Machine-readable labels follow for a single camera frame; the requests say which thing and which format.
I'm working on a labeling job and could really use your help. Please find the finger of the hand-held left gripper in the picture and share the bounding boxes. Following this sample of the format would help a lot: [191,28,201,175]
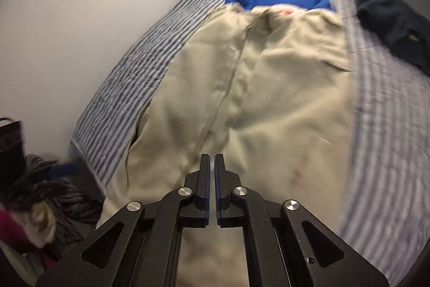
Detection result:
[50,162,79,178]

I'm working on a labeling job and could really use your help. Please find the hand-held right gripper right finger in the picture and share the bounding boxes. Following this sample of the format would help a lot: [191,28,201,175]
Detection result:
[215,153,390,287]

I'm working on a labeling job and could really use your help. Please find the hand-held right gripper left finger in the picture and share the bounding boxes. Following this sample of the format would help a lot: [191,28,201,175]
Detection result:
[35,153,212,287]

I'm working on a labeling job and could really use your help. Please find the beige and blue jacket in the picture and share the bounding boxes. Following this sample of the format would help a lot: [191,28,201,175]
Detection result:
[96,0,360,287]

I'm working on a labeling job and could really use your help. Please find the pile of clothes on floor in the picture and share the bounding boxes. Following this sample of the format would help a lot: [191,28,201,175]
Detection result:
[20,154,105,240]

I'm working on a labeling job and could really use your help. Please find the person's left hand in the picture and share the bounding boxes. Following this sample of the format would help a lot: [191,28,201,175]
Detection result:
[30,203,58,249]

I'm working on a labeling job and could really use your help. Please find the black bag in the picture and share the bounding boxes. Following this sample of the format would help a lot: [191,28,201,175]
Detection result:
[0,117,26,187]

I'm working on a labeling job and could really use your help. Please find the blue striped blanket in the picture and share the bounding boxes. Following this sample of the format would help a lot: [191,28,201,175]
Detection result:
[70,0,430,281]

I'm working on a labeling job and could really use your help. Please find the dark navy garment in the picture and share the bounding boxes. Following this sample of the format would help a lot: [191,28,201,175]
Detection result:
[356,0,430,72]

